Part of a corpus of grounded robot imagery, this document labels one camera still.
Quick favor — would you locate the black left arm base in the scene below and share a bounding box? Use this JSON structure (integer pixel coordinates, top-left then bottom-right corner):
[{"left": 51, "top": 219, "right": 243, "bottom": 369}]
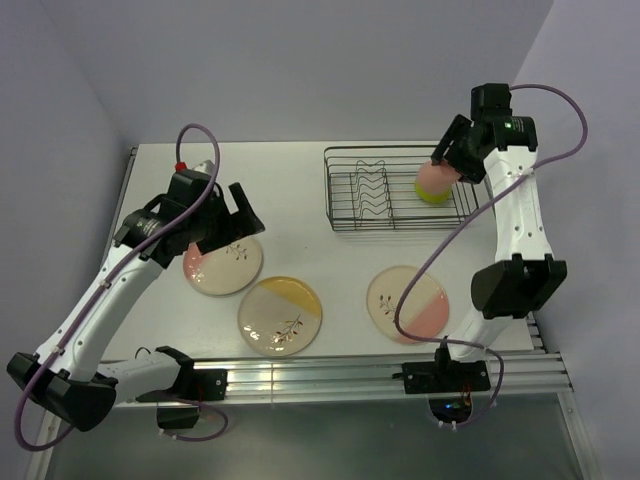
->
[{"left": 136, "top": 369, "right": 228, "bottom": 402}]

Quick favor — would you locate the green ceramic bowl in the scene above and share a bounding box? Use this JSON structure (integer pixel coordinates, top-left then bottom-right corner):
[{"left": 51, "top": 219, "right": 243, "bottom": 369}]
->
[{"left": 414, "top": 183, "right": 451, "bottom": 205}]

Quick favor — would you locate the pink cup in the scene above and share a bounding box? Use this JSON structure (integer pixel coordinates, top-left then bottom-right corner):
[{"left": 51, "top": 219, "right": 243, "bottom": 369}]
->
[{"left": 416, "top": 161, "right": 460, "bottom": 193}]

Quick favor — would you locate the pink cream plate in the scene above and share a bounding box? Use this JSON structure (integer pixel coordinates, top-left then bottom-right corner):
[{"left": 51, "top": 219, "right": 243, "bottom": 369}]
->
[
  {"left": 366, "top": 265, "right": 449, "bottom": 344},
  {"left": 183, "top": 237, "right": 263, "bottom": 296}
]

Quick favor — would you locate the wire dish rack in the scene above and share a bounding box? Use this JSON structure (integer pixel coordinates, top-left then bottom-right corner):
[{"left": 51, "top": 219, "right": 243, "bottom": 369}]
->
[{"left": 324, "top": 142, "right": 479, "bottom": 233}]

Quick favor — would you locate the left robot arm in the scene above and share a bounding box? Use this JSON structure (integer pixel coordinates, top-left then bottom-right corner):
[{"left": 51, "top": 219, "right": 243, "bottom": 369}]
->
[{"left": 7, "top": 169, "right": 265, "bottom": 432}]

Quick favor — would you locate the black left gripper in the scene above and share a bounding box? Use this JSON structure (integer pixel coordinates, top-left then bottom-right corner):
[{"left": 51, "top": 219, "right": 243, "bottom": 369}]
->
[{"left": 186, "top": 182, "right": 263, "bottom": 254}]

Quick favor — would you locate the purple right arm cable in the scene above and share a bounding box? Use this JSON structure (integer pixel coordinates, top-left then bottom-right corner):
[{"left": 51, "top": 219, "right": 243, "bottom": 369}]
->
[{"left": 394, "top": 83, "right": 589, "bottom": 426}]

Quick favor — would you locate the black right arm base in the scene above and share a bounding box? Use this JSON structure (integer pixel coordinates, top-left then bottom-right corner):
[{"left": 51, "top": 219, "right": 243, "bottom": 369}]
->
[{"left": 392, "top": 361, "right": 491, "bottom": 395}]

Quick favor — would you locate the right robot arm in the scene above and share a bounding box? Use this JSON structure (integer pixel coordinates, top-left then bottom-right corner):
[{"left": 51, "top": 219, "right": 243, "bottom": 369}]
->
[{"left": 431, "top": 83, "right": 567, "bottom": 390}]

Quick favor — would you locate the yellow cream plate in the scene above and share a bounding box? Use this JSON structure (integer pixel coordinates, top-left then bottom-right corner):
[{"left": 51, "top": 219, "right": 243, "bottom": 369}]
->
[{"left": 237, "top": 276, "right": 323, "bottom": 357}]

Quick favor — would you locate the aluminium table rail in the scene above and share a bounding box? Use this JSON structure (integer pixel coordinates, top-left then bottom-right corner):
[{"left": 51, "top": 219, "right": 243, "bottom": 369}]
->
[{"left": 194, "top": 350, "right": 572, "bottom": 405}]

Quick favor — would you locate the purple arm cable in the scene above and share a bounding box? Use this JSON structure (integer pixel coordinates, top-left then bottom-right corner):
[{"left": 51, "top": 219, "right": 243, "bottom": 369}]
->
[
  {"left": 13, "top": 123, "right": 229, "bottom": 452},
  {"left": 394, "top": 83, "right": 589, "bottom": 426}
]

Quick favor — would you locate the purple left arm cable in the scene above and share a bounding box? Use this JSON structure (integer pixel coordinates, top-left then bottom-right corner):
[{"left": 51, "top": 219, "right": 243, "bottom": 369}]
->
[{"left": 13, "top": 123, "right": 229, "bottom": 452}]

